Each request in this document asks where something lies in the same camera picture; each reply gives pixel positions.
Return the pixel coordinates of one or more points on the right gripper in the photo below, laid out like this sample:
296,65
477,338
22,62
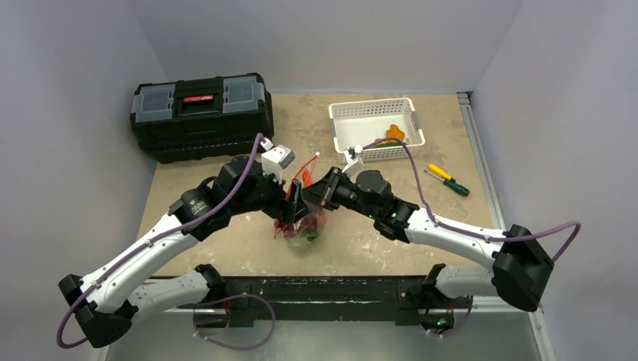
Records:
329,187

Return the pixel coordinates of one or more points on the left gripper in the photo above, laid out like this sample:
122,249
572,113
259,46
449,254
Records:
293,208

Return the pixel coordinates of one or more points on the orange carrot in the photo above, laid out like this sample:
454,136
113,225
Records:
304,174

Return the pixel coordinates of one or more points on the clear zip top bag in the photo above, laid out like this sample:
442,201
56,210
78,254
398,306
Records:
316,219

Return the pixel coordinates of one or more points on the green cabbage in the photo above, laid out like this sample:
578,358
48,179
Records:
303,241

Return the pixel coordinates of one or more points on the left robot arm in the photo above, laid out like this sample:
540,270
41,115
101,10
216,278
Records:
106,303

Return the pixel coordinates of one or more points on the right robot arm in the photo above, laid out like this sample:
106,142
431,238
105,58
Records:
510,264

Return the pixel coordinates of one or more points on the white plastic basket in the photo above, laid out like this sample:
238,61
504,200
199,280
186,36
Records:
362,122

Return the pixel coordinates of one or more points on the green cucumber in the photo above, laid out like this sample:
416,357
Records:
390,143

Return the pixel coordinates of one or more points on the orange pepper piece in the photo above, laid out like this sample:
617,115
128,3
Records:
394,133

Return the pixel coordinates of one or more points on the black toolbox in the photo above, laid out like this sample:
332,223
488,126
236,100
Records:
195,119

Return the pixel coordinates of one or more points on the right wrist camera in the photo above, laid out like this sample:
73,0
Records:
354,160

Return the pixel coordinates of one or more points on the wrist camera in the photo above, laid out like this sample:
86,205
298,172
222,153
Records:
354,160
275,160

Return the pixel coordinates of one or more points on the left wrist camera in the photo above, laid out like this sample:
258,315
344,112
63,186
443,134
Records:
275,160

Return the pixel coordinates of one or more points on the yellow handled screwdriver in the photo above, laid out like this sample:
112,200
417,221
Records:
437,171

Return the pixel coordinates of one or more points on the green handled screwdriver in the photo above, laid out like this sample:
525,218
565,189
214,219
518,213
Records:
452,185

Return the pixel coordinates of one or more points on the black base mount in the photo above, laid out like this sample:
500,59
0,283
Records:
401,300

